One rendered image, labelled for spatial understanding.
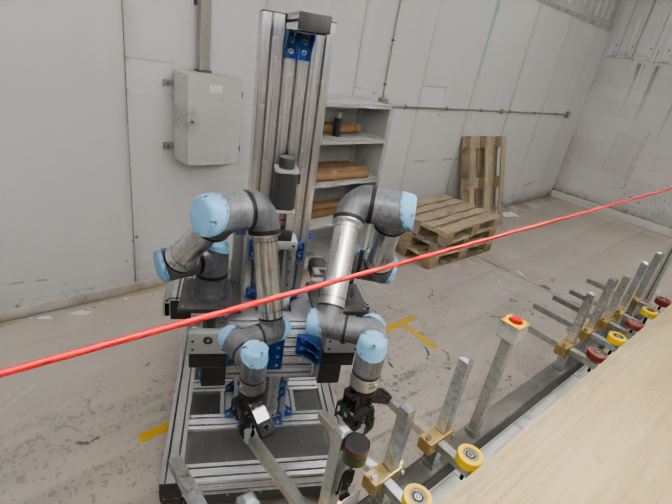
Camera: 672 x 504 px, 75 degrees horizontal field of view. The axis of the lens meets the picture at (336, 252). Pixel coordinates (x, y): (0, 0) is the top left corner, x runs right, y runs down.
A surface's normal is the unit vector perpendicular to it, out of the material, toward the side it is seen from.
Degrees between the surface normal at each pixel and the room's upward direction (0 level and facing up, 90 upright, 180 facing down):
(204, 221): 85
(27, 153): 90
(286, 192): 90
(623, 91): 90
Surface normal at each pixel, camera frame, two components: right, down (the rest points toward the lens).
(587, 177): -0.74, 0.18
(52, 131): 0.66, 0.41
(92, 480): 0.15, -0.89
